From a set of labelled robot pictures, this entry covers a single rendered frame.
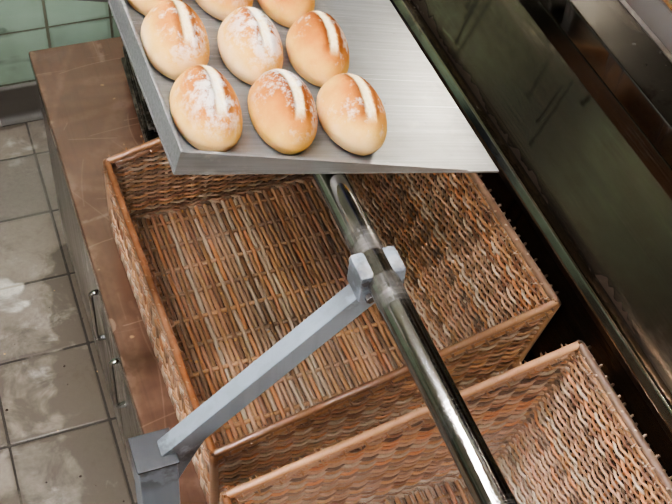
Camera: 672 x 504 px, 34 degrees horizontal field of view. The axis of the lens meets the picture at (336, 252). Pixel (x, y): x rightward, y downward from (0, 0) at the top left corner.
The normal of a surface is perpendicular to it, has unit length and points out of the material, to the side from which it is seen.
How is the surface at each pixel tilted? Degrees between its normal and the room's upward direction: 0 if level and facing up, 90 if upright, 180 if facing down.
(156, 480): 90
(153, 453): 0
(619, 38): 0
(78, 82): 0
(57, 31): 90
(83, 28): 90
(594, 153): 70
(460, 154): 15
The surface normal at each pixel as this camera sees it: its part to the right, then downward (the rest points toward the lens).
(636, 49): 0.07, -0.65
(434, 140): 0.32, -0.69
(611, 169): -0.85, -0.01
